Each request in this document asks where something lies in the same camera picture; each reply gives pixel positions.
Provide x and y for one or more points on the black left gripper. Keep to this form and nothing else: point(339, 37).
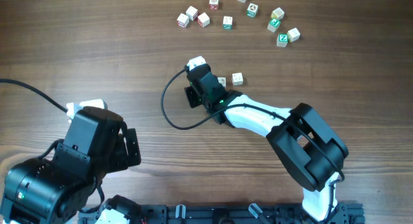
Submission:
point(120, 159)

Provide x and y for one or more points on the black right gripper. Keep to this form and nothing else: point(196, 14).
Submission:
point(190, 91)

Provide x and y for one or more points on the wooden block letter Z side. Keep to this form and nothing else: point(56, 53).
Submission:
point(183, 20)

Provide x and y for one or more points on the red number six block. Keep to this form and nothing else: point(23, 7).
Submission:
point(222, 81)

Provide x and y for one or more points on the yellow edged wooden block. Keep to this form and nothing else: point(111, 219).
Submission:
point(278, 13)

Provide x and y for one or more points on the yellow turtle wooden block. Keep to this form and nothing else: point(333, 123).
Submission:
point(293, 35)

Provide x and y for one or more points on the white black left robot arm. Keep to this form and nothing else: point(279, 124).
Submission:
point(36, 191)

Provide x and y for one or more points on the green letter wooden block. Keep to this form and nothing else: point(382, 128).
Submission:
point(227, 23)

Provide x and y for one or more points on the wooden block animal drawing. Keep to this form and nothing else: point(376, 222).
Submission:
point(203, 20)

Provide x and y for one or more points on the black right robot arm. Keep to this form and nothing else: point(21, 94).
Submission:
point(311, 152)

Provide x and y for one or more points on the green letter Z block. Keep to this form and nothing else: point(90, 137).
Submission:
point(282, 40)

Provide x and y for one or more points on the red edged wooden block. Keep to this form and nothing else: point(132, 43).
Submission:
point(192, 13)

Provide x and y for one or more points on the red letter Q block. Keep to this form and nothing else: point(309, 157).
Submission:
point(213, 4)

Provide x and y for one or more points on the green bordered picture block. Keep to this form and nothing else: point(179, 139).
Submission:
point(252, 10)

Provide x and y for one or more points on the wooden block number one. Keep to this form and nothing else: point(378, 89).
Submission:
point(237, 79)

